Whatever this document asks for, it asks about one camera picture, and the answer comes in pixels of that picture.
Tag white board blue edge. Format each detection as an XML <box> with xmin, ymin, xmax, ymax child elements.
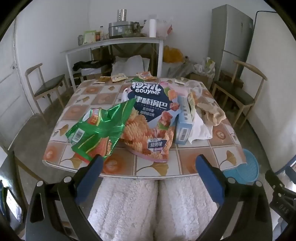
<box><xmin>245</xmin><ymin>9</ymin><xmax>296</xmax><ymax>174</ymax></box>

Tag white green plastic bag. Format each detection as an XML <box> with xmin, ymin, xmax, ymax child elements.
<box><xmin>194</xmin><ymin>57</ymin><xmax>215</xmax><ymax>75</ymax></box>

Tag small orange snack packet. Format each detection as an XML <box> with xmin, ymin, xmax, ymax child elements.
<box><xmin>136</xmin><ymin>71</ymin><xmax>153</xmax><ymax>80</ymax></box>

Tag grey translucent plastic bag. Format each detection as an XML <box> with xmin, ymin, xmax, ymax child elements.
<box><xmin>168</xmin><ymin>61</ymin><xmax>196</xmax><ymax>78</ymax></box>

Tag black cable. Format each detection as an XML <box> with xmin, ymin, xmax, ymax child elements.
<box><xmin>254</xmin><ymin>10</ymin><xmax>269</xmax><ymax>29</ymax></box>

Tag large navy snack bag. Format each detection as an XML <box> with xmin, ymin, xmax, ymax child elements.
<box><xmin>120</xmin><ymin>77</ymin><xmax>183</xmax><ymax>163</ymax></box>

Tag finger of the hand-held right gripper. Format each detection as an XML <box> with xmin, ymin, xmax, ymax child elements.
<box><xmin>265</xmin><ymin>170</ymin><xmax>287</xmax><ymax>193</ymax></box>
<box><xmin>285</xmin><ymin>166</ymin><xmax>296</xmax><ymax>181</ymax></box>

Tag blue plastic basket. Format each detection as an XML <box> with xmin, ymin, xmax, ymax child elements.
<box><xmin>223</xmin><ymin>148</ymin><xmax>259</xmax><ymax>184</ymax></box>

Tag yellow plastic bag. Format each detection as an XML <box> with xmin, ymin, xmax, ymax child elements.
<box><xmin>163</xmin><ymin>46</ymin><xmax>184</xmax><ymax>63</ymax></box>

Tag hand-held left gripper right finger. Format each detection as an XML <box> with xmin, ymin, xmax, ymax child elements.
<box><xmin>195</xmin><ymin>154</ymin><xmax>273</xmax><ymax>241</ymax></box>

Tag grey refrigerator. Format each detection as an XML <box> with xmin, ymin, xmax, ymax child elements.
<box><xmin>208</xmin><ymin>4</ymin><xmax>253</xmax><ymax>77</ymax></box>

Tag black cloth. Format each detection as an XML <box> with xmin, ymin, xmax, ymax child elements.
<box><xmin>73</xmin><ymin>60</ymin><xmax>111</xmax><ymax>72</ymax></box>

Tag beige cloth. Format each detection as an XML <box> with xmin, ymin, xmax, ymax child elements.
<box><xmin>196</xmin><ymin>101</ymin><xmax>227</xmax><ymax>127</ymax></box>

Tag green snack bag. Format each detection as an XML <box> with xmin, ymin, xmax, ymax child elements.
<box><xmin>65</xmin><ymin>98</ymin><xmax>136</xmax><ymax>163</ymax></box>

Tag ginkgo patterned tablecloth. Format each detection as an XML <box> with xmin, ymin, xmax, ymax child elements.
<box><xmin>42</xmin><ymin>77</ymin><xmax>247</xmax><ymax>180</ymax></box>

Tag white sack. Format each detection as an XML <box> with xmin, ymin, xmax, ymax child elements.
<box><xmin>112</xmin><ymin>56</ymin><xmax>151</xmax><ymax>77</ymax></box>

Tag light blue carton box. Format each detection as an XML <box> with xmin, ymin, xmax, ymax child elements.
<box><xmin>174</xmin><ymin>96</ymin><xmax>197</xmax><ymax>145</ymax></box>

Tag dark phone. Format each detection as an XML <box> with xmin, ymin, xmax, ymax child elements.
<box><xmin>0</xmin><ymin>179</ymin><xmax>23</xmax><ymax>224</ymax></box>

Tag white tissue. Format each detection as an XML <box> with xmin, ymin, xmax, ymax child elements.
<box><xmin>188</xmin><ymin>111</ymin><xmax>213</xmax><ymax>144</ymax></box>

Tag white fleece pants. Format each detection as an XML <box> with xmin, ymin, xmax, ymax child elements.
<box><xmin>87</xmin><ymin>176</ymin><xmax>220</xmax><ymax>241</ymax></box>

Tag pink plastic bag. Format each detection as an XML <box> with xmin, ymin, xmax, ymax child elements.
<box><xmin>156</xmin><ymin>20</ymin><xmax>173</xmax><ymax>39</ymax></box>

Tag wooden chair dark seat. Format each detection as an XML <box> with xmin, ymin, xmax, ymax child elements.
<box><xmin>211</xmin><ymin>60</ymin><xmax>267</xmax><ymax>129</ymax></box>
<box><xmin>24</xmin><ymin>63</ymin><xmax>70</xmax><ymax>116</ymax></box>

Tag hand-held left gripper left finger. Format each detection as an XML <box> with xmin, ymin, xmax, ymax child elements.
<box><xmin>24</xmin><ymin>154</ymin><xmax>104</xmax><ymax>241</ymax></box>

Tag large metal pot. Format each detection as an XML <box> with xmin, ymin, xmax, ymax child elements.
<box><xmin>108</xmin><ymin>9</ymin><xmax>137</xmax><ymax>39</ymax></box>

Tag green food box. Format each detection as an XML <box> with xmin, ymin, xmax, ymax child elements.
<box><xmin>83</xmin><ymin>31</ymin><xmax>96</xmax><ymax>44</ymax></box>

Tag clear plastic bag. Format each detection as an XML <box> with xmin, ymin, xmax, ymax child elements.
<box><xmin>183</xmin><ymin>80</ymin><xmax>204</xmax><ymax>98</ymax></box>

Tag white metal shelf table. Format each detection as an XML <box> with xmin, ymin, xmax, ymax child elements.
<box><xmin>60</xmin><ymin>37</ymin><xmax>164</xmax><ymax>90</ymax></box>

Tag white door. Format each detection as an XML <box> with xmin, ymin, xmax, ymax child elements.
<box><xmin>0</xmin><ymin>21</ymin><xmax>35</xmax><ymax>139</ymax></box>

